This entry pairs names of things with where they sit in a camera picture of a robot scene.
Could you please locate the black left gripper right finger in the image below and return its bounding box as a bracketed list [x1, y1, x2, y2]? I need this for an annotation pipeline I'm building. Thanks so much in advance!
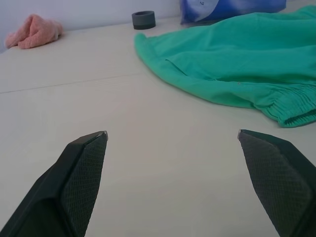
[237, 128, 316, 237]

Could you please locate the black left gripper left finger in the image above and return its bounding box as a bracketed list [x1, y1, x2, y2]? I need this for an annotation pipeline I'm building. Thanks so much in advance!
[0, 130, 110, 237]

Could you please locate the teal green cloth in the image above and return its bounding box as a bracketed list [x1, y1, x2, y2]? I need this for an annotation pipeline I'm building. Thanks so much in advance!
[133, 5, 316, 128]

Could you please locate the pink fluffy towel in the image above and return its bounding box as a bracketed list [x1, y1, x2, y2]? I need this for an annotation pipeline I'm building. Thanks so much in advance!
[4, 14, 64, 49]

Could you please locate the purple Vinda tissue pack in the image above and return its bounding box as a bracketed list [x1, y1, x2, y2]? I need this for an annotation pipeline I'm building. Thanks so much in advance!
[179, 0, 287, 25]

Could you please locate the dark grey round roll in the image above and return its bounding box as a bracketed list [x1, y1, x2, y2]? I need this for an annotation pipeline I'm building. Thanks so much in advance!
[131, 10, 157, 31]

